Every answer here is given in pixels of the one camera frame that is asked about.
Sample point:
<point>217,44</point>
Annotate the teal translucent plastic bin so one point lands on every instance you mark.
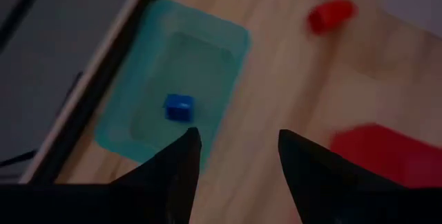
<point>193,54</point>

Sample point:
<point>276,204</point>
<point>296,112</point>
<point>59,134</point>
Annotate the red translucent plastic bin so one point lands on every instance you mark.
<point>386,155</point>

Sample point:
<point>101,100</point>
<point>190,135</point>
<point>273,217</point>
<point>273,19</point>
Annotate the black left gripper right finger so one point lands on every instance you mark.
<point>321,189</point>

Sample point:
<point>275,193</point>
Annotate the red block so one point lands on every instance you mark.
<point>329,16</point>

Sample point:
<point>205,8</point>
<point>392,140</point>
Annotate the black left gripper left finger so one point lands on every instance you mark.
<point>165,189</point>

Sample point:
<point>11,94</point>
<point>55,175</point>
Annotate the small blue block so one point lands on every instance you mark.
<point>179,110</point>

